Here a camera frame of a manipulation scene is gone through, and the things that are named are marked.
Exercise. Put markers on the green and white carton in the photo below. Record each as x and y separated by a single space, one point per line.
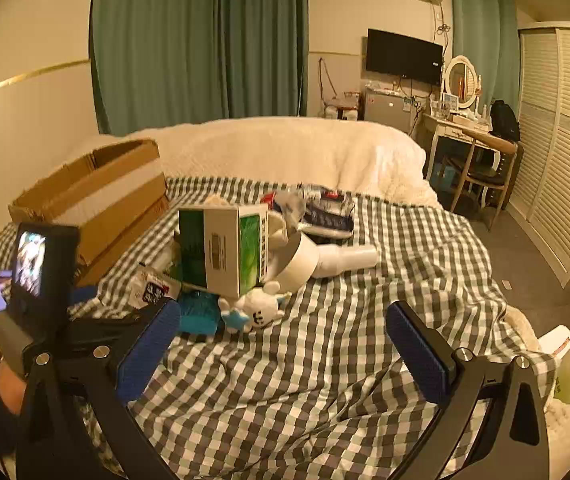
225 247

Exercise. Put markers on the white dressing table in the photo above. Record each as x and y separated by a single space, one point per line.
450 127

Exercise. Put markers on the wide green curtain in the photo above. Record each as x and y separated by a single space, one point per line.
190 45

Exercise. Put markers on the black wall television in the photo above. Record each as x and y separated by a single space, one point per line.
405 57

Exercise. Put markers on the brown cardboard box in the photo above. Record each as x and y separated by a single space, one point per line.
105 195

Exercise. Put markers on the narrow green curtain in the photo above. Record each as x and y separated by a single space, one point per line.
485 40

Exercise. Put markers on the grey checked cloth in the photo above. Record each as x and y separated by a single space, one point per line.
315 385

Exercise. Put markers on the black backpack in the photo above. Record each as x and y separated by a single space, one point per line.
506 122

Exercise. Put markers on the white and blue plush toy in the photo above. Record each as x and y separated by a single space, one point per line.
255 310

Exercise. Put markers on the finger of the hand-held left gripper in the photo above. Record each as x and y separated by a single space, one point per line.
102 329
85 295

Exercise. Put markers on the white fluffy blanket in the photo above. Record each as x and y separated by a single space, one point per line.
290 150

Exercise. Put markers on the white cylindrical bottle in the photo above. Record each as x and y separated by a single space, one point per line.
297 262

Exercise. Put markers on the teal storage box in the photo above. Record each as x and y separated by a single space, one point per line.
447 179

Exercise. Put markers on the wooden chair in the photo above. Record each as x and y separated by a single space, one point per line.
485 172

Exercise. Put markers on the oval white vanity mirror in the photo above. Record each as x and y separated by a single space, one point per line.
460 80

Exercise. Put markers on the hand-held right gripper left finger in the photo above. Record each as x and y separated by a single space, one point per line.
149 355

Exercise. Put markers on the small silver fridge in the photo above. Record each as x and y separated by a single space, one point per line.
387 110

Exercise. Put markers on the clear bottle with red label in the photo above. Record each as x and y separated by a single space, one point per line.
327 217

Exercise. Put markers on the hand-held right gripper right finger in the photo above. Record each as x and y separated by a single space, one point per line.
417 355

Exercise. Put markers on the teal plastic packet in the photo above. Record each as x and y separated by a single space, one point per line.
197 312

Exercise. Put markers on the printed white sachet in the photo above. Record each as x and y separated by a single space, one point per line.
155 287

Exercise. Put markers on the white louvred wardrobe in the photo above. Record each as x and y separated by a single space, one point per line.
565 150

